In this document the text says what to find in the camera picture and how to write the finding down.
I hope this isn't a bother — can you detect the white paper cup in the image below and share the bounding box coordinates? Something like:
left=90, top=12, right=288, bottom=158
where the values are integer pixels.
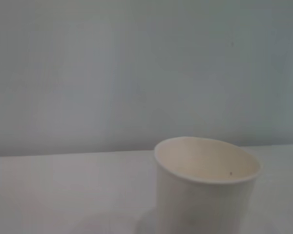
left=154, top=136, right=262, bottom=234

